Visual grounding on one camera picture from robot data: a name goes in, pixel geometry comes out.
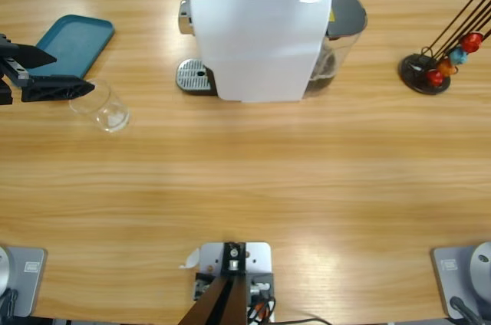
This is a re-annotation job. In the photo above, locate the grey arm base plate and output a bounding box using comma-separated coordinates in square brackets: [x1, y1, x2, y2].
[0, 246, 48, 318]
[432, 241, 491, 320]

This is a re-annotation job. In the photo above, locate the dark camera post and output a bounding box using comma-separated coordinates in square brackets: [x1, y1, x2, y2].
[179, 242, 247, 325]

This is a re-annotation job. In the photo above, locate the orange and black cable bundle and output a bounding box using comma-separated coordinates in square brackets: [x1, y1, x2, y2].
[247, 294, 277, 322]

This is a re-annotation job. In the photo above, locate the orange coffee capsule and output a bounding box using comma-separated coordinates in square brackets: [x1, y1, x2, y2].
[435, 57, 460, 77]

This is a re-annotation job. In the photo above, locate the black base cable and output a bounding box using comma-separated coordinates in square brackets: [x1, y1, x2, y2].
[0, 288, 18, 318]
[448, 296, 480, 325]

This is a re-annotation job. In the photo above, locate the teal plastic tray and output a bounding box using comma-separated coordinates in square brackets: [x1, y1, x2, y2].
[27, 14, 115, 80]

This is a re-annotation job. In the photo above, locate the white paper tag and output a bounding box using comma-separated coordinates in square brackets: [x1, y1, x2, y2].
[178, 248, 200, 271]

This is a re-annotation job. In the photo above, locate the white capsule coffee machine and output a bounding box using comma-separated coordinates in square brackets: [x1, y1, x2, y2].
[178, 0, 333, 103]

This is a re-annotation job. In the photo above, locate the blue coffee capsule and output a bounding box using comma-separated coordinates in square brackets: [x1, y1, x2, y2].
[447, 46, 468, 66]

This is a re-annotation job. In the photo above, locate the clear water tank dark lid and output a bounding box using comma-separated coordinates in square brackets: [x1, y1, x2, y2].
[306, 0, 368, 97]

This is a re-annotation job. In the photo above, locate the red coffee capsule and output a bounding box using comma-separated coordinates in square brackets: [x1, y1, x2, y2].
[462, 31, 484, 53]
[425, 69, 444, 88]

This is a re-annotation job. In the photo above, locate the thin black cable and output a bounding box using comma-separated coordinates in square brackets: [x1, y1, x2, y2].
[268, 317, 331, 325]

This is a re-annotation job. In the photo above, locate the metal grid drip tray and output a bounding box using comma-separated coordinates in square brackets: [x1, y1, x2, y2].
[175, 57, 218, 97]

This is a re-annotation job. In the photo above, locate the clear glass cup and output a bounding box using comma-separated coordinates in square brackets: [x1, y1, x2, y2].
[68, 79, 131, 133]

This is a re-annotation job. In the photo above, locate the white mount block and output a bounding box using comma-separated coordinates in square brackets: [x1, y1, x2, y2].
[190, 241, 275, 324]

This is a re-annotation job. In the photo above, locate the black rod capsule holder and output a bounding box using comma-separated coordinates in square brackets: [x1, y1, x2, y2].
[398, 0, 491, 95]

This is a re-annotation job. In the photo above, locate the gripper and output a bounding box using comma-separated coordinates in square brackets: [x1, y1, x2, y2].
[0, 33, 96, 106]

